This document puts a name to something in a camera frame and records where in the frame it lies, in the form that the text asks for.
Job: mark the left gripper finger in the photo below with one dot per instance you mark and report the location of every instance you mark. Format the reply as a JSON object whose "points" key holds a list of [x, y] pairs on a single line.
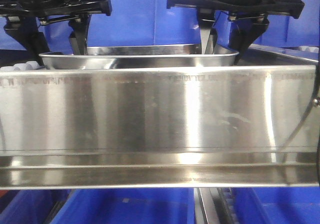
{"points": [[24, 29], [78, 38]]}

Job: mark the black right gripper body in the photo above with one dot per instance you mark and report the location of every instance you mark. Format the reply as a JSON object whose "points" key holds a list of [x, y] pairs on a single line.
{"points": [[255, 10]]}

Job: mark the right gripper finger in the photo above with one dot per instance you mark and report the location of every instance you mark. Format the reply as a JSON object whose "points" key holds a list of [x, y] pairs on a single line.
{"points": [[244, 32], [208, 34]]}

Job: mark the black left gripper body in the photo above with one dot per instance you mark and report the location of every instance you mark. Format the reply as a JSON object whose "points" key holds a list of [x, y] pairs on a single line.
{"points": [[53, 11]]}

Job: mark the silver metal tray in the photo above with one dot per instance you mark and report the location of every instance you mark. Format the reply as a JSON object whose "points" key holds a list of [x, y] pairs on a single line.
{"points": [[128, 57]]}

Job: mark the white roller track left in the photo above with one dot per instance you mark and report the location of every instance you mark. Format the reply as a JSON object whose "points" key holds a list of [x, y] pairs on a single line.
{"points": [[31, 65]]}

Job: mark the upper right blue bin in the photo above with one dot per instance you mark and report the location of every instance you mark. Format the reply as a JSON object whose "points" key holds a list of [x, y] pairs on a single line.
{"points": [[285, 31]]}

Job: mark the upper middle blue bin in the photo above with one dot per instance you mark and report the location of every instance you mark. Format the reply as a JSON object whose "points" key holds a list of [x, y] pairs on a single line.
{"points": [[143, 23]]}

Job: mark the lower front left blue bin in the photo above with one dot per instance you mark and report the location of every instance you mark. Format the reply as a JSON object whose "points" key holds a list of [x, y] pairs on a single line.
{"points": [[29, 206]]}

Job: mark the lower roller track right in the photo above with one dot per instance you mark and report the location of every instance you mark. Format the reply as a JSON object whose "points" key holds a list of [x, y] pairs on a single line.
{"points": [[214, 206]]}

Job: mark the lower front middle blue bin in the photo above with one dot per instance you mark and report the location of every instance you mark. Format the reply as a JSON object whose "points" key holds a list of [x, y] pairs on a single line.
{"points": [[128, 206]]}

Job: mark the lower front right blue bin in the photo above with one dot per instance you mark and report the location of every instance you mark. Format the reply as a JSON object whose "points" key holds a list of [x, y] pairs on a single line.
{"points": [[277, 205]]}

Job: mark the steel side rail right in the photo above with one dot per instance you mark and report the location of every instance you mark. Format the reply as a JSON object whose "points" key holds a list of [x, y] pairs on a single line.
{"points": [[261, 55]]}

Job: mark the stainless steel shelf rail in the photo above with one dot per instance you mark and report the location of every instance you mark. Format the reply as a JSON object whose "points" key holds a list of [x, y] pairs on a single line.
{"points": [[168, 127]]}

